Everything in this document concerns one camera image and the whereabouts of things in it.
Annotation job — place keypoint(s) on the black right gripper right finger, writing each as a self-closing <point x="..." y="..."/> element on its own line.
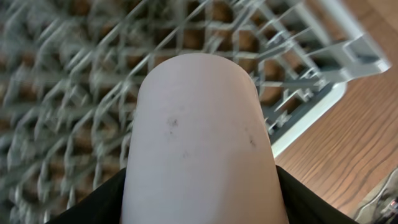
<point x="304" y="207"/>

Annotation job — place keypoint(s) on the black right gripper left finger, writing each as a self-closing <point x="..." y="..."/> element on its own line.
<point x="102" y="206"/>

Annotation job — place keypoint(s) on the white pink cup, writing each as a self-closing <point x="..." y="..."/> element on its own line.
<point x="199" y="151"/>

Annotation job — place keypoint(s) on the grey dishwasher rack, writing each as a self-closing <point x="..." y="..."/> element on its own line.
<point x="71" y="72"/>

